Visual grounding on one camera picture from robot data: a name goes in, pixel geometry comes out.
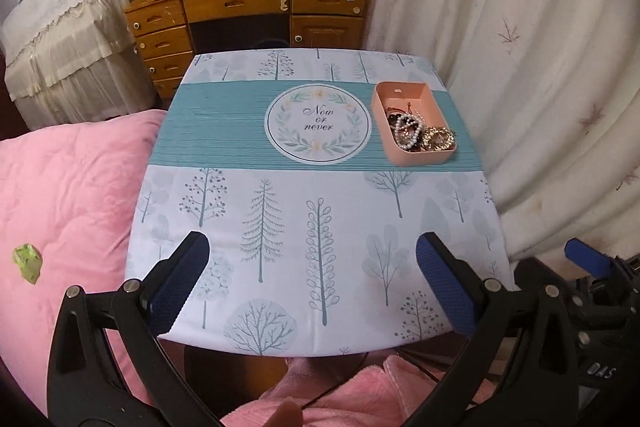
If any pink quilt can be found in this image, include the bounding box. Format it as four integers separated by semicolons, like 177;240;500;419
0;108;501;427

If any white lace cover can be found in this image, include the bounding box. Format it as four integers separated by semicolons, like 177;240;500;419
1;0;156;130

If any wooden desk with drawers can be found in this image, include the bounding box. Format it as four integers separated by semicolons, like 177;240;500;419
125;0;369;102

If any green paper scrap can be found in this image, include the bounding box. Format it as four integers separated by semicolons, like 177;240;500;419
12;244;42;285

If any black bead bracelet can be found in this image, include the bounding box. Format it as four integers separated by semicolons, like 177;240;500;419
387;107;426;136

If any white pearl necklace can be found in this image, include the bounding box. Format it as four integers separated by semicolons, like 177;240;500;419
392;114;426;152

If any white curtain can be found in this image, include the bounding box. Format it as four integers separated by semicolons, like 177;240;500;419
366;0;639;259

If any tree pattern tablecloth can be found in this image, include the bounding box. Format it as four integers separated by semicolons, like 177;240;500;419
126;49;513;357

